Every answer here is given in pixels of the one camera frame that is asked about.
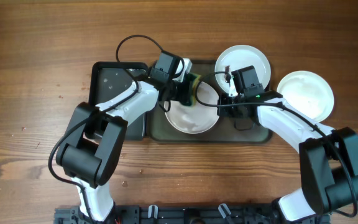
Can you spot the pale blue dirty plate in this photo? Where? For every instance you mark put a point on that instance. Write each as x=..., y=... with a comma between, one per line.
x=241, y=56

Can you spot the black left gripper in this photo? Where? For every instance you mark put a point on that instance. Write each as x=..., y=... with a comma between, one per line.
x=183, y=93

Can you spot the black water tray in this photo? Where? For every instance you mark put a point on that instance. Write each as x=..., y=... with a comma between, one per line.
x=109, y=79

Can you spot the brown serving tray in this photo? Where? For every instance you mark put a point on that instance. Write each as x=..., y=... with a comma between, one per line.
x=226, y=130

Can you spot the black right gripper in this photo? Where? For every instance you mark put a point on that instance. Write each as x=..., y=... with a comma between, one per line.
x=223, y=112

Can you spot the white plate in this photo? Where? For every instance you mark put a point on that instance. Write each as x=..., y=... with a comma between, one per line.
x=197, y=118
x=308, y=93

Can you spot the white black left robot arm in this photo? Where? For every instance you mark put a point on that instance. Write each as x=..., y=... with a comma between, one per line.
x=89, y=150

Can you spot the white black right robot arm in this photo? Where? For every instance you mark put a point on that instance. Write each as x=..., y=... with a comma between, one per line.
x=328, y=157

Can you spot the green yellow sponge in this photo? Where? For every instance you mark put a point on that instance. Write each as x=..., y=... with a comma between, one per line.
x=194, y=80

